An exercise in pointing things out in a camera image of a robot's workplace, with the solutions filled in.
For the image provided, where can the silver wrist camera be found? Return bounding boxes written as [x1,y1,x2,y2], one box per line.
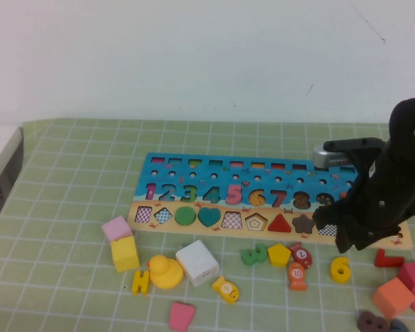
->
[313,137,384,170]

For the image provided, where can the orange cube block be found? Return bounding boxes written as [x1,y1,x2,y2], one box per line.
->
[371,276,415,320]

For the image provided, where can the teal heart piece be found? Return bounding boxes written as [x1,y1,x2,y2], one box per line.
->
[197,206,222,228]

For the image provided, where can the yellow pentagon piece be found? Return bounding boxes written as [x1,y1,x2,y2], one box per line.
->
[266,243,292,267]

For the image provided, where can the pink number five piece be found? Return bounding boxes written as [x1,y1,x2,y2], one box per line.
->
[225,183,243,205]

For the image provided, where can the red wooden fish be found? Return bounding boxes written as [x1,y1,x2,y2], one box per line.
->
[288,241,313,270]

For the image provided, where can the blue number shape puzzle board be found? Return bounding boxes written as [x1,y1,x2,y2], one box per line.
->
[128,152,412,250]

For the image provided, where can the pink trapezoid piece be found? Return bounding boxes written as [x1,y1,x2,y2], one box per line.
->
[168,301,196,332]

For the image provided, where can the yellow rubber duck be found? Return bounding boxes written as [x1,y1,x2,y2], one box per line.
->
[147,255,185,290]

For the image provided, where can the yellow letter H piece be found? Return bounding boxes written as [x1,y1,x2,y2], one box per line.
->
[131,269,151,296]

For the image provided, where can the yellow wooden fish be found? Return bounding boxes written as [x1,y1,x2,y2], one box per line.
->
[212,275,241,305]

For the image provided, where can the blue-grey number piece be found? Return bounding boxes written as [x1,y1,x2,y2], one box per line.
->
[388,317,408,332]

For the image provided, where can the green checked tablecloth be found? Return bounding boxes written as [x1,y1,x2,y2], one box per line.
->
[0,118,415,332]

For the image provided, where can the yellow cube block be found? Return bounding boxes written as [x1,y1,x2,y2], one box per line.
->
[110,235,141,273]

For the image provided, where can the pink cube block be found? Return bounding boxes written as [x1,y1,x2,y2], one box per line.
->
[101,215,131,242]

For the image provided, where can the green circle piece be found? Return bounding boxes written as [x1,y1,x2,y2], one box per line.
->
[174,206,197,228]

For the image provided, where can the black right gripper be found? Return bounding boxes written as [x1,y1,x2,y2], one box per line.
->
[313,95,415,255]

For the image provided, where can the white side table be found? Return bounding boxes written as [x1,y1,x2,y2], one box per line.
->
[0,124,24,239]

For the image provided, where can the red angle sign piece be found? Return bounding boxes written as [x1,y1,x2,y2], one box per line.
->
[374,248,405,269]

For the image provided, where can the yellow number six piece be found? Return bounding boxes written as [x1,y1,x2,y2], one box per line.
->
[330,256,351,285]

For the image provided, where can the green number three piece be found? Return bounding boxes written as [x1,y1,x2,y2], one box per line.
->
[241,243,267,266]

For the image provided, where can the brown number eight piece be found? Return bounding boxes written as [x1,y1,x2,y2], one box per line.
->
[356,309,390,332]

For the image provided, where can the white charger block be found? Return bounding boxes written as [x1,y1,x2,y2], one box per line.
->
[175,239,220,287]

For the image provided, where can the brown star piece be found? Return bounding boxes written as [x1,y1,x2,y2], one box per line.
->
[291,213,315,235]

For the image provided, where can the orange wooden fish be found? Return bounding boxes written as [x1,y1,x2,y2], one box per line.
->
[286,261,308,291]

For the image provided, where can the red triangle piece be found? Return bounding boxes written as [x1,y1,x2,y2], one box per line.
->
[266,213,293,233]

